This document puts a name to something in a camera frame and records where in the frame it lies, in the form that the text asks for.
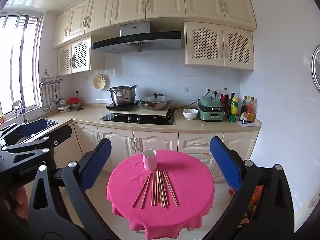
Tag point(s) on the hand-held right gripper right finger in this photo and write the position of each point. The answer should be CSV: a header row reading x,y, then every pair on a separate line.
x,y
225,160

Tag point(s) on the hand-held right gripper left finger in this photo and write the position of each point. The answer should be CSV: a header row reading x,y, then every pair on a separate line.
x,y
97,162

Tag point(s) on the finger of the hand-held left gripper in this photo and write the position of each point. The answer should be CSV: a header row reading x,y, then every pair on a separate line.
x,y
62,133
33,127

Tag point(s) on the pink cup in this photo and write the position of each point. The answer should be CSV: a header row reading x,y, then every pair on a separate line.
x,y
150,162

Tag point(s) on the set of wooden chopsticks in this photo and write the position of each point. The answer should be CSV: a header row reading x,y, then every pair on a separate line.
x,y
161,192

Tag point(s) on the person's left hand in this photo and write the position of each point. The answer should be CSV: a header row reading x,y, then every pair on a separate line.
x,y
17,200

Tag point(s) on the steel sink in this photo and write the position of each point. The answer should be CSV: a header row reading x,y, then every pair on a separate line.
x,y
51,122

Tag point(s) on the hanging utensil rack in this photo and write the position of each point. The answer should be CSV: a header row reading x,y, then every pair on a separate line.
x,y
45,105

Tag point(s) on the stack of white bowls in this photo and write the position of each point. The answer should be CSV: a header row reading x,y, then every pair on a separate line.
x,y
63,108

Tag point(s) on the metal faucet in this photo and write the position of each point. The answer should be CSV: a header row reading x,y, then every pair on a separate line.
x,y
17,104

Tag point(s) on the cream base cabinets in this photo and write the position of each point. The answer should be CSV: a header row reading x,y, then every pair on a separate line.
x,y
120,142

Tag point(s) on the small dark bottle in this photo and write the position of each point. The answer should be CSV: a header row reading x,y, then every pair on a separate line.
x,y
244,122

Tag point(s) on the white paper sheet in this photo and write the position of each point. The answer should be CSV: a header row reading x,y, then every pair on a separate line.
x,y
252,124

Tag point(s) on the black glass gas hob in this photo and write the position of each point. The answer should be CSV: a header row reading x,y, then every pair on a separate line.
x,y
112,118

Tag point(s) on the pink tablecloth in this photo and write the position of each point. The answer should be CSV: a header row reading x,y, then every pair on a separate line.
x,y
190,192

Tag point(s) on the orange plastic bag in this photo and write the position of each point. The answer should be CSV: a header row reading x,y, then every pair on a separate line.
x,y
257,195

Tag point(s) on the green electric grill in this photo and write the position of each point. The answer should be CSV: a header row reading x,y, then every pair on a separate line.
x,y
210,110

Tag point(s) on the dark soy sauce bottle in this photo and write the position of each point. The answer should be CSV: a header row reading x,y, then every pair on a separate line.
x,y
243,110

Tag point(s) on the red label sauce bottle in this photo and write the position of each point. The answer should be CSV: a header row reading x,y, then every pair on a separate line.
x,y
250,112

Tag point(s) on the white bowl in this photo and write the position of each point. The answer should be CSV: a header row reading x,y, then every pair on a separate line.
x,y
190,114

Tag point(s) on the dark glass bottle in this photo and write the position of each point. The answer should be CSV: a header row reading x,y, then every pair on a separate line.
x,y
232,100

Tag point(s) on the barred window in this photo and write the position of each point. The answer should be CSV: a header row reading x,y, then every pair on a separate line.
x,y
25,67

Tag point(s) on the black induction cooker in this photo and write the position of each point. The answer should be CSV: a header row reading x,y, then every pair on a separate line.
x,y
125,107

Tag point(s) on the dark red soda bottle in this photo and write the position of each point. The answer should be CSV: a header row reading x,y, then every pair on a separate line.
x,y
224,97

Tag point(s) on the cream perforated round tray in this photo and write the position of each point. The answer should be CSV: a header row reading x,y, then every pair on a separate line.
x,y
99,82

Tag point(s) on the stainless steel pot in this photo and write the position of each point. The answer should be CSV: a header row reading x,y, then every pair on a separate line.
x,y
123,96

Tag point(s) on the beige board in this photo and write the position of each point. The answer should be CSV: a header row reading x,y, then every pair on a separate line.
x,y
150,113

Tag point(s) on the small cream lattice door cabinet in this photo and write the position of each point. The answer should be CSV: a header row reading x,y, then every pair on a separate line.
x,y
80,55

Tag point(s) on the wok with glass lid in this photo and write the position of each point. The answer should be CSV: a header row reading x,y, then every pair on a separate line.
x,y
155,102

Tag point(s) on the black steel range hood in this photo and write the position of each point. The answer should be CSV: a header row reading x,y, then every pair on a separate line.
x,y
136,41

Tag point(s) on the wide cream lattice door cabinet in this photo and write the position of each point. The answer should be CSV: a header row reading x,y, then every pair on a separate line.
x,y
207,42

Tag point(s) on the round metal strainer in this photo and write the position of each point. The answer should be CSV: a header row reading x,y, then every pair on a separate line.
x,y
317,67

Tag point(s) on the cream upper cabinet row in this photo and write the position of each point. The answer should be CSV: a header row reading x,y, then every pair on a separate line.
x,y
165,0

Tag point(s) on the metal wall rack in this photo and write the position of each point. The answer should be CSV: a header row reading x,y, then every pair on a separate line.
x,y
50,81

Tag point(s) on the double wall socket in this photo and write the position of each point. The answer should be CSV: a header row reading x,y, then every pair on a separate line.
x,y
212,90

